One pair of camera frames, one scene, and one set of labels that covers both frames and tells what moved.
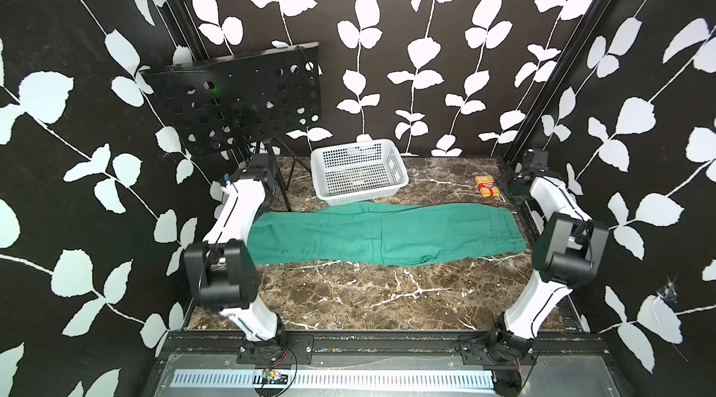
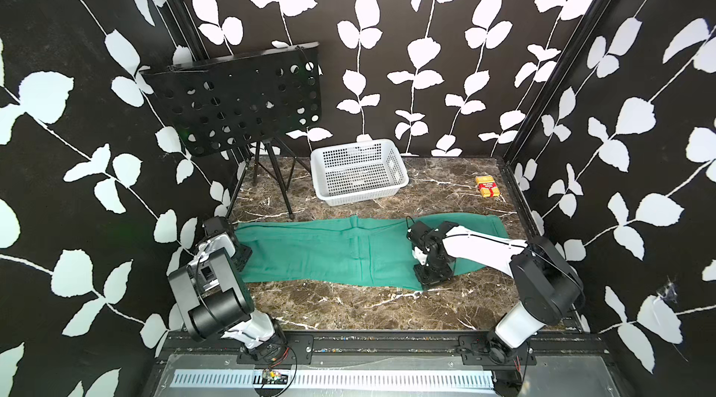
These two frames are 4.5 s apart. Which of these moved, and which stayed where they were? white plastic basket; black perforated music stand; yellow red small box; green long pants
Moved: green long pants
Stayed: yellow red small box; white plastic basket; black perforated music stand
